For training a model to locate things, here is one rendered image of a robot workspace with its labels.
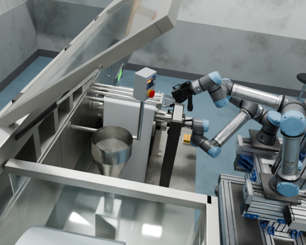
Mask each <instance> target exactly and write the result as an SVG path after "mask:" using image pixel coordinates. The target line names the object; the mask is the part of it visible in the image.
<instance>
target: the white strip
mask: <svg viewBox="0 0 306 245"><path fill-rule="evenodd" d="M85 100H89V101H95V102H100V103H104V111H103V126H104V127H105V126H119V127H122V128H124V129H126V130H128V131H129V132H130V133H131V135H132V136H137V128H138V119H139V110H140V104H139V103H133V102H128V101H122V100H117V99H111V98H105V99H103V98H97V97H92V96H85ZM154 112H157V108H155V106H152V105H144V112H143V121H142V129H141V137H140V138H141V139H140V140H139V141H137V140H133V146H132V154H131V157H130V158H129V160H128V162H127V164H126V166H125V167H124V169H123V171H122V173H121V174H120V176H119V179H124V180H129V181H135V182H140V183H144V181H145V174H146V168H147V161H148V154H149V147H150V141H151V134H152V127H153V119H154Z"/></svg>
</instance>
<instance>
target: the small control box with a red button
mask: <svg viewBox="0 0 306 245"><path fill-rule="evenodd" d="M156 74H157V72H156V71H154V70H152V69H149V68H143V69H142V70H140V71H138V72H136V73H135V79H134V90H133V98H135V99H137V100H140V101H142V102H144V101H146V100H147V99H149V98H153V97H154V95H155V90H154V88H155V81H156Z"/></svg>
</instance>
